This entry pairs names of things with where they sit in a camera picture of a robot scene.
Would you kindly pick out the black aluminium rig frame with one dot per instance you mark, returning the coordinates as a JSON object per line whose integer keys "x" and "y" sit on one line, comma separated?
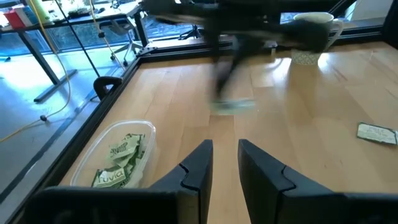
{"x": 87, "y": 130}

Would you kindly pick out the black frame hook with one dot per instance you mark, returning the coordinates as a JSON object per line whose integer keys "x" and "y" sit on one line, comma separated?
{"x": 104, "y": 79}

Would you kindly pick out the black legged desk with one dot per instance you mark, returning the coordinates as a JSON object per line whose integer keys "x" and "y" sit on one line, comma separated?
{"x": 39, "y": 59}

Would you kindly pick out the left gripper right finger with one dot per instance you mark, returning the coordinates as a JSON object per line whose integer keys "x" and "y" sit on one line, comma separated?
{"x": 273, "y": 193}

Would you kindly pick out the office chair base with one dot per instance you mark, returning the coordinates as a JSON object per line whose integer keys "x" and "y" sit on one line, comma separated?
{"x": 194, "y": 32}

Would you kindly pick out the grey office chair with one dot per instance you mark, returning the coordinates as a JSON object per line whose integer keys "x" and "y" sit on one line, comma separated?
{"x": 130, "y": 46}

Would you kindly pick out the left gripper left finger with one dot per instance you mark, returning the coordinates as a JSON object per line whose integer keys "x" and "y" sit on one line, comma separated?
{"x": 196, "y": 186}

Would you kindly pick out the clear plastic bin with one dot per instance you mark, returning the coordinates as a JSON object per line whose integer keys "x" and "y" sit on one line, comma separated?
{"x": 90, "y": 155}

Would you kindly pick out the yellow-green cylinder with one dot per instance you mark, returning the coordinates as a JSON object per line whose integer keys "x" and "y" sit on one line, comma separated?
{"x": 38, "y": 9}

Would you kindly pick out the white books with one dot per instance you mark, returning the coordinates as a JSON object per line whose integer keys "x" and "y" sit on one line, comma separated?
{"x": 28, "y": 15}

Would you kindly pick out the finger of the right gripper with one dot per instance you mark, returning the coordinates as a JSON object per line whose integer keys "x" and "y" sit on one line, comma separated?
{"x": 220, "y": 81}
{"x": 233, "y": 74}

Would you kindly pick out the red box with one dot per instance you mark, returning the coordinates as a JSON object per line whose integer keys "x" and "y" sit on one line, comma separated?
{"x": 14, "y": 20}

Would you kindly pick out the thin black stand pole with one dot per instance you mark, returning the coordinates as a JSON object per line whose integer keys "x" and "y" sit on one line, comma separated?
{"x": 77, "y": 37}

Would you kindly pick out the white ceramic mug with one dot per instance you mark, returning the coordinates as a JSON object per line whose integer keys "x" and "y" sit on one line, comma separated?
{"x": 306, "y": 58}

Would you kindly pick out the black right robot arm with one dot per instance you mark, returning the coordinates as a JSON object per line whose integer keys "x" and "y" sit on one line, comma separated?
{"x": 248, "y": 9}

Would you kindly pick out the green white sweetener packet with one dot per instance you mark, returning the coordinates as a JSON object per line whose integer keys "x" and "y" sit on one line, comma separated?
{"x": 233, "y": 106}
{"x": 124, "y": 147}
{"x": 109, "y": 179}
{"x": 377, "y": 133}
{"x": 138, "y": 168}

